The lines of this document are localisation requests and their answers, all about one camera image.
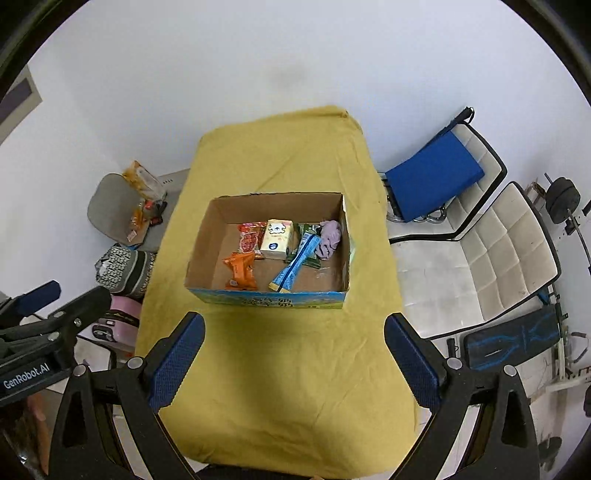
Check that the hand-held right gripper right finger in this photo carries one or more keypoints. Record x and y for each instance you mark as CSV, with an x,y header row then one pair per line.
x,y
411,362

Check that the blue folding chair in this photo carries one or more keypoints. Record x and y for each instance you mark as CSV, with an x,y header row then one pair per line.
x,y
429,177

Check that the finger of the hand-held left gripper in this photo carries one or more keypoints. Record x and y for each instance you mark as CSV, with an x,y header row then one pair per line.
x,y
78,309
39,295

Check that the red snack packet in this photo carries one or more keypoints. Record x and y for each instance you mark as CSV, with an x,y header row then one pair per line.
x,y
249,237

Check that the grey framed wall panel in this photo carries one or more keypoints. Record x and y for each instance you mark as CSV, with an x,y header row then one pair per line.
x,y
18,101

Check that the barbell with black plates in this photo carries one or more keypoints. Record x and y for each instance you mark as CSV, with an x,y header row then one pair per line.
x,y
561,201

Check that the yellow table cloth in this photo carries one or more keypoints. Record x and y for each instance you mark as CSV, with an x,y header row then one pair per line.
x,y
286,369

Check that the pink suitcase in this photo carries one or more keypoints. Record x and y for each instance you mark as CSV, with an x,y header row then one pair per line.
x,y
120,318

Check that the small red object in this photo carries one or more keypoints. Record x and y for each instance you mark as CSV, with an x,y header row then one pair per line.
x,y
148,204

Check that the black weight bench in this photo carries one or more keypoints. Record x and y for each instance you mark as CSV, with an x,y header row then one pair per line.
x,y
512,337

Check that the black white patterned bag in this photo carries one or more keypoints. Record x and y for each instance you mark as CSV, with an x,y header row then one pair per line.
x,y
124,270

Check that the grey chair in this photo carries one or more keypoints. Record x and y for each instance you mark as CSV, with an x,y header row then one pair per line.
x,y
108,203

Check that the long blue packet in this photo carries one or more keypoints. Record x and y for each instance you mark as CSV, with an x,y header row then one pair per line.
x,y
291,270

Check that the yellow white tissue pack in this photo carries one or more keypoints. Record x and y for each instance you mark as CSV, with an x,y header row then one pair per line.
x,y
276,237

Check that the green snack packet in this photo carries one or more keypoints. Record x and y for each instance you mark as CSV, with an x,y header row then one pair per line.
x,y
302,230

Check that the brown cardboard piece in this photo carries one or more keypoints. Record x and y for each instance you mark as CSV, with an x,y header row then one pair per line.
x,y
135,235

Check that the purple cloth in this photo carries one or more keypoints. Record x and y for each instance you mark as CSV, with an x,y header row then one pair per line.
x,y
328,237

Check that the cardboard box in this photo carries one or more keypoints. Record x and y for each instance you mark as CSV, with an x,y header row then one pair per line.
x,y
318,281

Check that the yellow plastic snack bag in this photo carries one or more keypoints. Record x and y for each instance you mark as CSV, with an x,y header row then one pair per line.
x,y
143,180

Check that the small orange packet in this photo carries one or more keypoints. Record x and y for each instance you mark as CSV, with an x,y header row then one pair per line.
x,y
136,218

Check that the white side table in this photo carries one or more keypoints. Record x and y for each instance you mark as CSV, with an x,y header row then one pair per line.
x,y
174,182

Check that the orange snack packet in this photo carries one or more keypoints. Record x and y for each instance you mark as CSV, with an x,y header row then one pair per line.
x,y
241,272

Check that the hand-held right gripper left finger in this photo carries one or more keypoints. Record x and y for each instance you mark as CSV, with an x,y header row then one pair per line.
x,y
178,364

